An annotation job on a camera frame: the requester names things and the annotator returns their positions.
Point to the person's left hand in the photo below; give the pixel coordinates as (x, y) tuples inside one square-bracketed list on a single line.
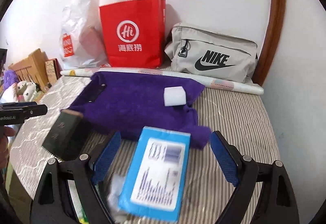
[(4, 151)]

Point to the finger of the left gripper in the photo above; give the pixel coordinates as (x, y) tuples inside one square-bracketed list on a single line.
[(18, 105), (35, 110)]

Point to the red Haidilao paper bag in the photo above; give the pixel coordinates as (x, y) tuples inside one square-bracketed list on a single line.
[(134, 32)]

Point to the white Miniso plastic bag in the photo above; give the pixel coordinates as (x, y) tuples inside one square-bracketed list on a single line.
[(81, 38)]

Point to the grey striped mattress pad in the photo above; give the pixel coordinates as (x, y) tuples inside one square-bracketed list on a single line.
[(241, 118)]

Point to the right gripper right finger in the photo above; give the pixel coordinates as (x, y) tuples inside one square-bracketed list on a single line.
[(234, 166)]

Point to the green snack packet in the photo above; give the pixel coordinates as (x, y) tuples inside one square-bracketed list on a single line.
[(81, 215)]

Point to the patterned book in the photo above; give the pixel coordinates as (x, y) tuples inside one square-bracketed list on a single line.
[(52, 70)]

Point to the dotted white plush toy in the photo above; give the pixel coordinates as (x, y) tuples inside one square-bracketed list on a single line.
[(20, 92)]

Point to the purple plush toy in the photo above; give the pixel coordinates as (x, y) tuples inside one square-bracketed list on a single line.
[(9, 77)]

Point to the wooden headboard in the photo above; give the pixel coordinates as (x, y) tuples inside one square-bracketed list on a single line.
[(32, 69)]

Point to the purple towel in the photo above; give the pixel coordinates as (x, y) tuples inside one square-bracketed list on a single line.
[(127, 102)]

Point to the blue tissue pack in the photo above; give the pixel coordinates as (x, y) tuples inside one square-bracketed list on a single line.
[(156, 177)]

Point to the grey Nike pouch bag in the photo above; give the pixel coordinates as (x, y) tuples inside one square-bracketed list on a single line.
[(204, 52)]

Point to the white foam block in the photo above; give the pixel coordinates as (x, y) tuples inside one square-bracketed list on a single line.
[(174, 96)]

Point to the brown wooden door frame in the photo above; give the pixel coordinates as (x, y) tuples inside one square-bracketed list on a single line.
[(271, 41)]

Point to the dark green tin box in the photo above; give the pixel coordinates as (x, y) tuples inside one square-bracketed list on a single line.
[(67, 135)]

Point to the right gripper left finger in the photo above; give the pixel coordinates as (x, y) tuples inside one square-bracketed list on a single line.
[(103, 155)]

